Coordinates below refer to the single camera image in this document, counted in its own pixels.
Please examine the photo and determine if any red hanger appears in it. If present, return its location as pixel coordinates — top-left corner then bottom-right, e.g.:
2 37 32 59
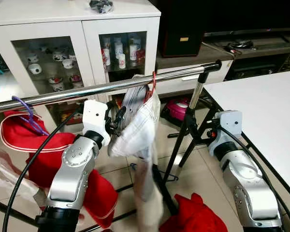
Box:
151 72 158 95

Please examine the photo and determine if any purple hanger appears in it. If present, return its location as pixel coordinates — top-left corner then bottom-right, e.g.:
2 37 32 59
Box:
12 95 50 137

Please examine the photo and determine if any red garment with white stripes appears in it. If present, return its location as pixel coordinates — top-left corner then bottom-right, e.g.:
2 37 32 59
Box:
0 110 119 229

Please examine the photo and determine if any chrome and black clothes rack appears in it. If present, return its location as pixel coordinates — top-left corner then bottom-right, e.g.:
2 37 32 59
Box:
0 60 223 232

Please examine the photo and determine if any magenta vacuum cleaner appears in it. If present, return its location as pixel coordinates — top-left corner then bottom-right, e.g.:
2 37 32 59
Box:
160 98 193 128

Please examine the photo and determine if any white and red bottle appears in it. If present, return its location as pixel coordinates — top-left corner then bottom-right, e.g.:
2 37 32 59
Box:
117 53 127 69
130 41 138 61
102 47 111 67

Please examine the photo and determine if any white teapot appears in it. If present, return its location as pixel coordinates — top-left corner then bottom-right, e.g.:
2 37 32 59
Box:
52 51 68 62

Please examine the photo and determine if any white glass-door cabinet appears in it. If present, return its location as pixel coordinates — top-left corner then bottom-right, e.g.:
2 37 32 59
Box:
0 0 161 132

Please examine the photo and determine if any black speaker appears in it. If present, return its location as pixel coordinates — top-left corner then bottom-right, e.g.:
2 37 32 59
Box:
157 0 204 58

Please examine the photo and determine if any black television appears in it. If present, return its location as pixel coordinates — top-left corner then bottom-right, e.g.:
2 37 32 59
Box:
203 0 290 35

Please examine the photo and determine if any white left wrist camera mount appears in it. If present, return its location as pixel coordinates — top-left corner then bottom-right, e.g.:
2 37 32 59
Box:
82 100 111 146

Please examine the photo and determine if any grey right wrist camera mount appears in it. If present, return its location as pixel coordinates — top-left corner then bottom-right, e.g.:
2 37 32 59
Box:
215 110 243 145

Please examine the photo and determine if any black cable bundle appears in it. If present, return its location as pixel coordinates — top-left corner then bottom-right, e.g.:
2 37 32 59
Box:
224 41 255 54

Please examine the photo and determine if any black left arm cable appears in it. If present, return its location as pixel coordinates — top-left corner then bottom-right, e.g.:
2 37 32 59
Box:
2 107 85 232

